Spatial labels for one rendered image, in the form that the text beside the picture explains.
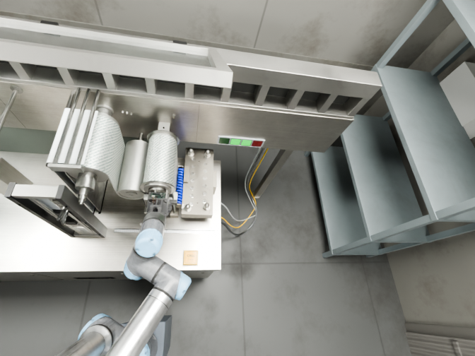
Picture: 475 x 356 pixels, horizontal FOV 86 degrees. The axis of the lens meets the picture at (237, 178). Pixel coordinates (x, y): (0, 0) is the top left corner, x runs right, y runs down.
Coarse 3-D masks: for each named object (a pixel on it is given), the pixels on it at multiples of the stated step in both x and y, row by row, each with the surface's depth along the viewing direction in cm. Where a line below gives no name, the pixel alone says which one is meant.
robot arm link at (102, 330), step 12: (96, 324) 94; (108, 324) 96; (120, 324) 101; (84, 336) 86; (96, 336) 88; (108, 336) 91; (72, 348) 76; (84, 348) 79; (96, 348) 84; (108, 348) 91
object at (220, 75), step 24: (24, 24) 80; (48, 24) 82; (0, 48) 41; (24, 48) 41; (48, 48) 41; (72, 48) 44; (192, 48) 90; (120, 72) 45; (144, 72) 45; (168, 72) 46; (192, 72) 46; (216, 72) 47
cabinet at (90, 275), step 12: (0, 276) 150; (12, 276) 152; (24, 276) 154; (36, 276) 156; (48, 276) 159; (60, 276) 160; (72, 276) 162; (84, 276) 164; (96, 276) 166; (108, 276) 169; (120, 276) 171; (192, 276) 187; (204, 276) 190
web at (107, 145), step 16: (96, 128) 98; (112, 128) 103; (96, 144) 96; (112, 144) 102; (160, 144) 112; (176, 144) 119; (96, 160) 94; (112, 160) 102; (160, 160) 108; (112, 176) 103; (144, 176) 107; (160, 176) 105; (96, 192) 127
